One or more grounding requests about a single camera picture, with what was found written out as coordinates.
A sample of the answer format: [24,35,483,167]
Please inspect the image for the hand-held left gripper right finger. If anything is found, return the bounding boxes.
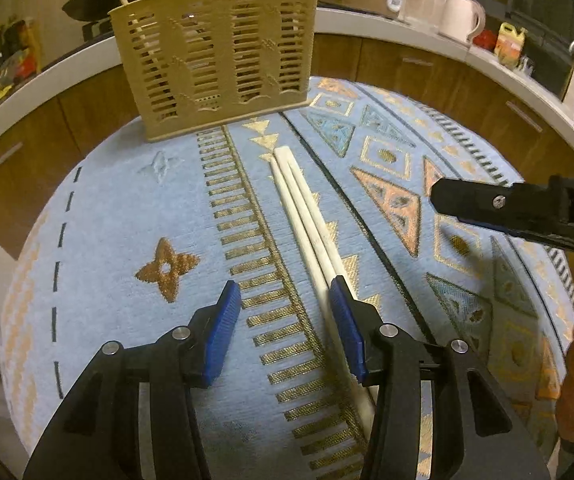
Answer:
[329,275,550,480]

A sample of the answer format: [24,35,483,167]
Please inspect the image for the blue patterned tablecloth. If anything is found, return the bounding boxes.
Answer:
[0,76,574,480]

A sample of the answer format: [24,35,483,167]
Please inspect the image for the small red container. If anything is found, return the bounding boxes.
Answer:
[472,29,499,52]

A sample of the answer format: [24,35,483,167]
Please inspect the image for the wooden kitchen cabinet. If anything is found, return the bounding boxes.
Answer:
[0,32,574,261]

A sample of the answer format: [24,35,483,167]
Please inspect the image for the white electric kettle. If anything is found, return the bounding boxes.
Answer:
[440,0,486,45]

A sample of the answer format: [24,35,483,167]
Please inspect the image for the black gas stove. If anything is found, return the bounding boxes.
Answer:
[82,17,118,43]

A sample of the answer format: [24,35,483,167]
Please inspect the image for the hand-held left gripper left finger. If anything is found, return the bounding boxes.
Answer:
[22,280,242,480]

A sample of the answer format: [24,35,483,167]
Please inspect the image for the yellow plastic bottle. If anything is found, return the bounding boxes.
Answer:
[494,22,527,65]

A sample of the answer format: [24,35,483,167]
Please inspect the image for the white kitchen countertop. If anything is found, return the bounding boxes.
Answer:
[0,0,574,161]

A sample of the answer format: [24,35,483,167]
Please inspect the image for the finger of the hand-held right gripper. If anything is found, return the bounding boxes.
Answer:
[460,216,574,252]
[431,176,559,231]

